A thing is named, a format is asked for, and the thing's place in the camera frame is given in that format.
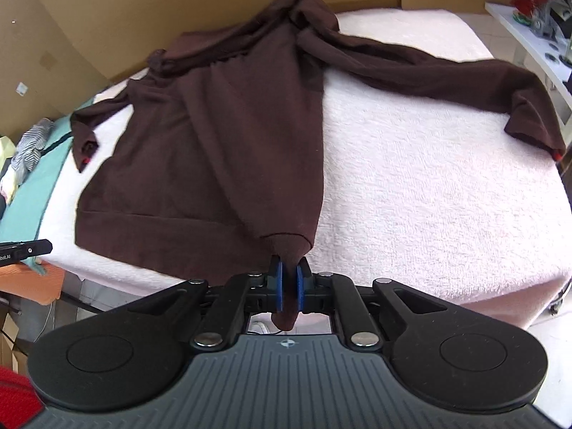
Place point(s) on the person's red clothing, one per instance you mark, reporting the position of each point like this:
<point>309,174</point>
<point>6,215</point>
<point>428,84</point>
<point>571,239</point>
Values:
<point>13,397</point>

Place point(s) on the orange cloth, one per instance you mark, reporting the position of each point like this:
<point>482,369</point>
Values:
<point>31,283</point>

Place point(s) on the teal cloth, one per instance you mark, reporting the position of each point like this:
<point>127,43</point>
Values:
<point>27,205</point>

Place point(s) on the pale yellow cloth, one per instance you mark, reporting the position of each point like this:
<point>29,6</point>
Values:
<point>8,165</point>

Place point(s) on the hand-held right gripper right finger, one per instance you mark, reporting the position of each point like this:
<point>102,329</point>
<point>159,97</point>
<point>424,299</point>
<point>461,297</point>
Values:
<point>303,286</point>

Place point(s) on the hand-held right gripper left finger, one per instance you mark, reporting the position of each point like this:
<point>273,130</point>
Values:
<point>278,286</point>

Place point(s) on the white desk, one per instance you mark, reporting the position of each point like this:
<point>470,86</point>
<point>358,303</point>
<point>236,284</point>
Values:
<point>523,35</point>

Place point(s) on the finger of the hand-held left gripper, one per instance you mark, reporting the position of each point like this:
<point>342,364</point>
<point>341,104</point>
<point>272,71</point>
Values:
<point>33,247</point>

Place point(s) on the dark brown sweater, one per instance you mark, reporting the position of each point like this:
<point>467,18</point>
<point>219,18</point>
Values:
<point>223,143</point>

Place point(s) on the striped cloth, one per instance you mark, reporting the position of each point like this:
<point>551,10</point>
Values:
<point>31,147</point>

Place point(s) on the grey metal stand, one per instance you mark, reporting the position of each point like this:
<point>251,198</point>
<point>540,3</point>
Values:
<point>543,24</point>

